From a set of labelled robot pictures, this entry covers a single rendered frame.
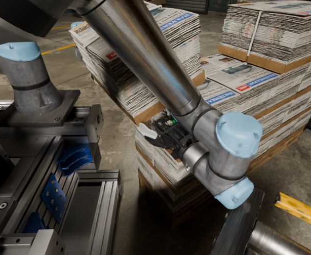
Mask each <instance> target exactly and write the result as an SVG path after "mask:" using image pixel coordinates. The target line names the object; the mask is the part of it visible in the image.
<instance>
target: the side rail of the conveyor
mask: <svg viewBox="0 0 311 255"><path fill-rule="evenodd" d="M264 195H265V193H264V192H262V191H260V190H258V189H256V188H254V189H253V191H252V193H251V194H250V196H249V197H248V198H247V199H246V200H245V201H244V202H243V203H242V204H241V205H240V206H238V207H237V208H235V209H231V210H230V211H229V212H227V213H226V215H225V217H224V219H225V222H224V224H223V226H222V229H221V231H220V233H219V235H218V237H215V239H214V241H213V243H212V245H213V248H212V250H211V253H210V255H244V254H245V251H246V248H247V245H248V242H249V239H250V236H251V233H252V230H253V227H254V224H255V221H256V218H257V215H258V212H259V209H260V206H261V204H262V201H263V198H264Z"/></svg>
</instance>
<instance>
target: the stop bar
mask: <svg viewBox="0 0 311 255"><path fill-rule="evenodd" d="M274 205H275V206H277V207H278V208H280V209H282V210H284V211H286V212H288V213H290V214H292V215H294V216H296V217H298V218H300V219H302V220H304V221H306V222H308V223H310V224H311V206H308V205H306V204H304V203H302V202H300V201H298V200H296V199H294V198H292V197H290V196H287V195H285V194H283V193H281V192H278V193H277V194H276V196H275V200H274Z"/></svg>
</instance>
